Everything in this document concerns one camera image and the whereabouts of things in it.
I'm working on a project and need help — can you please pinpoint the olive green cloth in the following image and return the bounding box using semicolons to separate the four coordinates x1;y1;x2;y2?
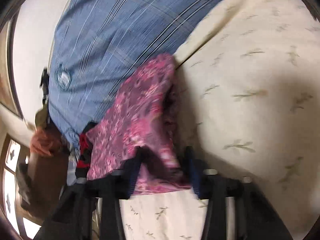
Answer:
35;104;50;129

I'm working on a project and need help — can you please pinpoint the orange crumpled cloth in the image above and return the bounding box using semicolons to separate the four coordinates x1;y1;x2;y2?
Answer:
30;128;63;158

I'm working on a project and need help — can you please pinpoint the cream leaf-print pillow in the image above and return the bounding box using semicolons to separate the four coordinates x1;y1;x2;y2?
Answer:
119;0;320;240

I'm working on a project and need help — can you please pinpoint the red black garment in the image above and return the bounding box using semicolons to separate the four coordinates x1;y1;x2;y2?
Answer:
75;122;97;178

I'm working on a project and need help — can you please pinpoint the purple floral cloth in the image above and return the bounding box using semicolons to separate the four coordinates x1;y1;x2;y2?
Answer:
86;54;190;195

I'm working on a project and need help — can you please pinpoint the brown wooden furniture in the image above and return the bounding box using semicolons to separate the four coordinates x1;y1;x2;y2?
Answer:
16;153;68;220

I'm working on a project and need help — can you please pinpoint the blue plaid blanket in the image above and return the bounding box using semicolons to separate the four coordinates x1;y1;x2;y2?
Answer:
48;0;221;147

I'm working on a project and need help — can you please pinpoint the black device on blanket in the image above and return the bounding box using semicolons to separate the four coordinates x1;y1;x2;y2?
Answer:
40;68;49;102

